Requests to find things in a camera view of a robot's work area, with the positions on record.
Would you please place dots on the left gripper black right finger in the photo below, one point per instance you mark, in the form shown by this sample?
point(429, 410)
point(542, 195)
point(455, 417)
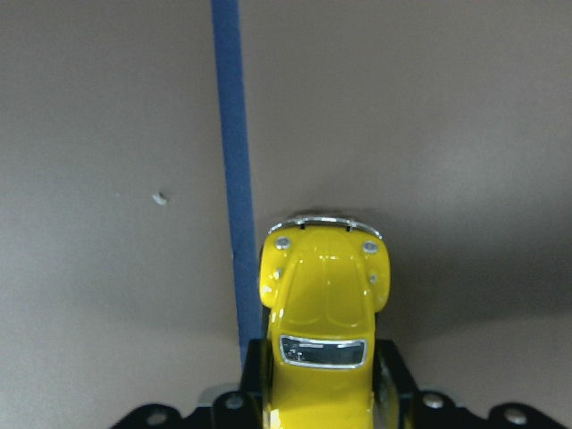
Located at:
point(404, 405)

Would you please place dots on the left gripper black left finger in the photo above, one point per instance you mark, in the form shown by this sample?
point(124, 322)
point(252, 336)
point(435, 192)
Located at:
point(241, 408)

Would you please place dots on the yellow toy beetle car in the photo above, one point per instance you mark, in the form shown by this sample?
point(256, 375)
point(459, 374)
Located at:
point(323, 280)

